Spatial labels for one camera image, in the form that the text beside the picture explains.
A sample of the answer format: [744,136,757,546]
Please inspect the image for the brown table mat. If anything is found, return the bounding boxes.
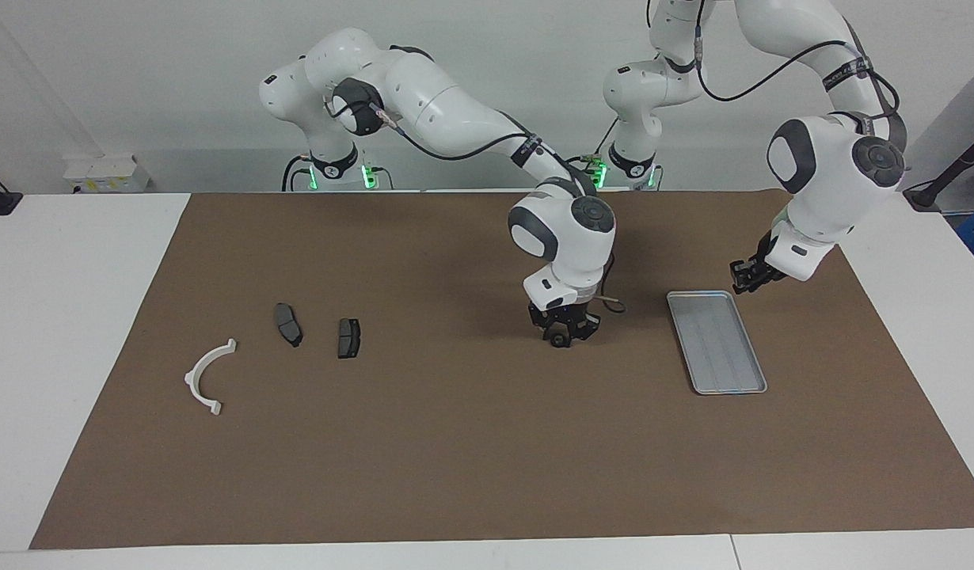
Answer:
[29,190,974,549]

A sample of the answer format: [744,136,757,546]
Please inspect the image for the white power strip box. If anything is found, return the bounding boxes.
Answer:
[62,154,151,193]

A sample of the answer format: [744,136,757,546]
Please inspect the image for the white curved plastic bracket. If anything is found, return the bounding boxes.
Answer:
[184,338,238,416]

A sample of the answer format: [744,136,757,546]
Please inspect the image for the rectangular dark brake pad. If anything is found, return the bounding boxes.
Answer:
[337,317,363,360]

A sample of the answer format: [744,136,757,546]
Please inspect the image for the black left base cables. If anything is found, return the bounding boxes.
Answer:
[578,117,621,188]

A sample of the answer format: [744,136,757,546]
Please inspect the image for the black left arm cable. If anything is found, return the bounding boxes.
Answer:
[645,0,904,143]

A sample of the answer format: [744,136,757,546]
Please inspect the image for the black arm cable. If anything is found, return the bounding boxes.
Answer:
[645,0,904,143]
[321,95,626,314]

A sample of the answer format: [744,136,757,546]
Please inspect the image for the curved dark brake pad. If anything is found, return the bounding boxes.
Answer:
[274,302,304,348]

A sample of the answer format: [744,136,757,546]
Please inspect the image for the black camera stand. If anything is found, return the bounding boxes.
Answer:
[903,127,974,211]

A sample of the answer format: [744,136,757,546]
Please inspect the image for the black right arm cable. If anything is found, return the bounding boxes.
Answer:
[321,95,626,314]

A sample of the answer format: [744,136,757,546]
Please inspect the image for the silver metal tray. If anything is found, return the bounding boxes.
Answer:
[666,290,768,395]

